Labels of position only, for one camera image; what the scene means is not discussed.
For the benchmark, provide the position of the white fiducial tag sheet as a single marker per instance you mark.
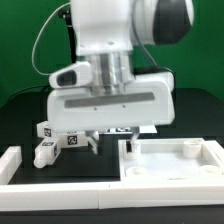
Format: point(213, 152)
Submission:
point(129, 130)

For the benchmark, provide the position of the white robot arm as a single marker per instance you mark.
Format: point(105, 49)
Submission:
point(100, 91)

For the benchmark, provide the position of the white fence right segment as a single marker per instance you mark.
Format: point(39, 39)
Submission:
point(118, 195)

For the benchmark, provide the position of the white fence segment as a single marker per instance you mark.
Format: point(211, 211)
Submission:
point(118, 195)
point(34, 197)

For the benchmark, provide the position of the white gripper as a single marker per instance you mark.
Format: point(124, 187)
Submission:
point(146, 101)

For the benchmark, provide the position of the black camera stand pole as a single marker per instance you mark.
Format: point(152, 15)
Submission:
point(66, 16)

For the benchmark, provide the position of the white square tabletop part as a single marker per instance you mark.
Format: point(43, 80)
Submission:
point(162, 161)

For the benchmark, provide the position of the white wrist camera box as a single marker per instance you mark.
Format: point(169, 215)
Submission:
point(75, 75)

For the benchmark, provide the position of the white fence left segment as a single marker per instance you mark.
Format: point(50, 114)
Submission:
point(34, 197)

